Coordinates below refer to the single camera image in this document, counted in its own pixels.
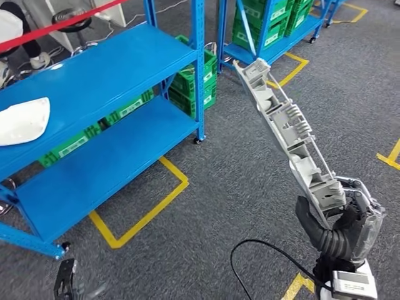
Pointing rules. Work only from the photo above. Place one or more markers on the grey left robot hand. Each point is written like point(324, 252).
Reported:
point(92, 290)

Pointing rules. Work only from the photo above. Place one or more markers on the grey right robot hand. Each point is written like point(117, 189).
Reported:
point(367, 223)

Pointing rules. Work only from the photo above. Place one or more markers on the grey plastic wheel hubcap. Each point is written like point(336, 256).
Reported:
point(281, 120)

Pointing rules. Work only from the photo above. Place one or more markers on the white plastic cover part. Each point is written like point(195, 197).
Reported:
point(22, 122)

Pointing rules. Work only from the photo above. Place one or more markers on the blue steel shelf rack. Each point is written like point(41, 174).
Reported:
point(331, 12)
point(93, 78)
point(281, 45)

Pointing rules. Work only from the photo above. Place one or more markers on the green plastic crate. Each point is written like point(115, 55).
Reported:
point(187, 105)
point(275, 10)
point(269, 37)
point(207, 66)
point(128, 108)
point(72, 145)
point(296, 16)

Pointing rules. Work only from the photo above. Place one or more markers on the long red barrier belt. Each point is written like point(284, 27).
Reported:
point(62, 24)

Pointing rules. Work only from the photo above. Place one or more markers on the black round stool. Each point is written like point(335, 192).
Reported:
point(70, 18)

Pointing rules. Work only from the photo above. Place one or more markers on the person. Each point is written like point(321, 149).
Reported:
point(9, 25)

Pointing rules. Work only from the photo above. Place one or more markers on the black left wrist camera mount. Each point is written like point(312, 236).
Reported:
point(64, 277)

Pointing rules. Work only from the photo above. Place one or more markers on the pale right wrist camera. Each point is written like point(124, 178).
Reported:
point(353, 285)

